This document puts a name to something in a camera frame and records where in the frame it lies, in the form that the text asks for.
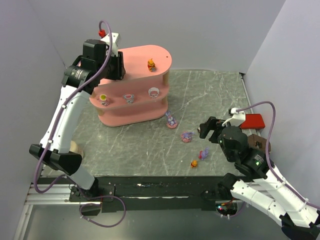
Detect beige round disc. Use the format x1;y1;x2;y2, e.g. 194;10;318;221
69;140;84;159

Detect pink cloud toy blue bows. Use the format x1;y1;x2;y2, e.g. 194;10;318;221
123;94;135;104

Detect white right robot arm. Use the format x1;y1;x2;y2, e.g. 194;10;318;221
198;116;320;240

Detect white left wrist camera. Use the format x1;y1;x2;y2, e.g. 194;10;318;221
100;32;121;57

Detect purple loose cable loop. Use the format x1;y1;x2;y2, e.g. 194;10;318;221
79;195;127;228

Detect pink cup toy yellow top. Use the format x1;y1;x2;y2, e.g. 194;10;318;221
98;94;110;107

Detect pink three-tier wooden shelf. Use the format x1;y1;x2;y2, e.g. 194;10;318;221
89;45;172;127

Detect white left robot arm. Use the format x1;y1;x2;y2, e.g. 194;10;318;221
29;38;125;190

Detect orange bear toy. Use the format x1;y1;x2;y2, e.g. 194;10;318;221
190;160;198;168
147;58;157;72

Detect pink white frilly toy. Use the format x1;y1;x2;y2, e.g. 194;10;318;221
148;87;160;99

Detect black base frame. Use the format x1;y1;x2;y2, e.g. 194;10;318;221
69;176;240;215

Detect small purple bunny toy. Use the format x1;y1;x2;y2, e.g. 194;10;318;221
198;147;209;161

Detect red box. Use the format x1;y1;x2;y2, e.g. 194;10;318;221
240;114;266;130

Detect green brown tape roll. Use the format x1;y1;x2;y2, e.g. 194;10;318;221
247;134;267;152

